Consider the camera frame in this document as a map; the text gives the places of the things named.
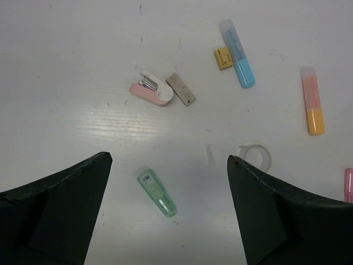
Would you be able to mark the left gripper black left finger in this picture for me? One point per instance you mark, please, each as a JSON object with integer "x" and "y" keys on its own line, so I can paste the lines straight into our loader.
{"x": 51, "y": 220}

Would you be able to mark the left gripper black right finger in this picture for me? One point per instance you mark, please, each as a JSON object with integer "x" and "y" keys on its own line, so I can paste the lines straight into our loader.
{"x": 283, "y": 224}

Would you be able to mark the clear tape roll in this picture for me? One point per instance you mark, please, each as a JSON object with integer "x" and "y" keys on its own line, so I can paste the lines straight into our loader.
{"x": 257, "y": 155}

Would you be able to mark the pink correction tape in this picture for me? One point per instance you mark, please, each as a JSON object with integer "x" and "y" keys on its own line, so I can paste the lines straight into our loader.
{"x": 348, "y": 183}

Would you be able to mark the green correction tape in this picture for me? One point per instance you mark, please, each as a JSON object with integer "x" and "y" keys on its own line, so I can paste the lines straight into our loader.
{"x": 150, "y": 182}

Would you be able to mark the orange highlighter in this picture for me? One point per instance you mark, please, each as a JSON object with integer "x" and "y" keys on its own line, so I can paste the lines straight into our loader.
{"x": 315, "y": 120}

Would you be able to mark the blue highlighter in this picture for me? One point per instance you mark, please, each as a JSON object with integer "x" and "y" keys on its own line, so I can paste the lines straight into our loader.
{"x": 240, "y": 61}

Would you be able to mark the pink and white stapler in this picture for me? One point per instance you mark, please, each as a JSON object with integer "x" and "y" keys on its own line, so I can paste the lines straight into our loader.
{"x": 152, "y": 89}

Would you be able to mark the grey rectangular eraser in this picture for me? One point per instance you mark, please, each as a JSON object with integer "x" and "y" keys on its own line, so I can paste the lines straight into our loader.
{"x": 180, "y": 89}

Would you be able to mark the yellow eraser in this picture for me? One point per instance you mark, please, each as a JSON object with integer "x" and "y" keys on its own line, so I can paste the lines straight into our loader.
{"x": 223, "y": 58}

